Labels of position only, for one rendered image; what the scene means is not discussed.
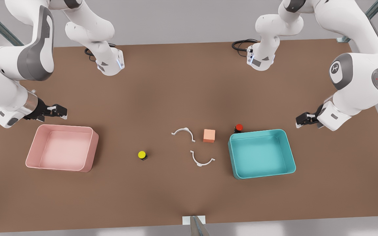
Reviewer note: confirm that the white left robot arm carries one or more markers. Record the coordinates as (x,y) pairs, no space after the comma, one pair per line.
(356,75)

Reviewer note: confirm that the silver post foot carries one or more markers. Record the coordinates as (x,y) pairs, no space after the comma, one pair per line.
(341,39)
(186,220)

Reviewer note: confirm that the pink storage box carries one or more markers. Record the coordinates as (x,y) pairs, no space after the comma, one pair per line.
(61,148)

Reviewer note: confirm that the blue storage box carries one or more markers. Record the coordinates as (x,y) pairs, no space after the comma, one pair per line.
(261,154)

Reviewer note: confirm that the yellow button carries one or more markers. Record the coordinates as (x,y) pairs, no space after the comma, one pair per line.
(142,154)

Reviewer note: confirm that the orange cube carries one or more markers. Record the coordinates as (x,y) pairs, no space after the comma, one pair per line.
(209,135)

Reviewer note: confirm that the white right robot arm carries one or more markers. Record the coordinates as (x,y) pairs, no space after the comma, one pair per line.
(8,62)

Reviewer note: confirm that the red button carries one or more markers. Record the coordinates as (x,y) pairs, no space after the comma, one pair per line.
(239,127)

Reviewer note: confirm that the white curved clip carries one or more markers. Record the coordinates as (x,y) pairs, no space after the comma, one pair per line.
(184,130)
(199,162)

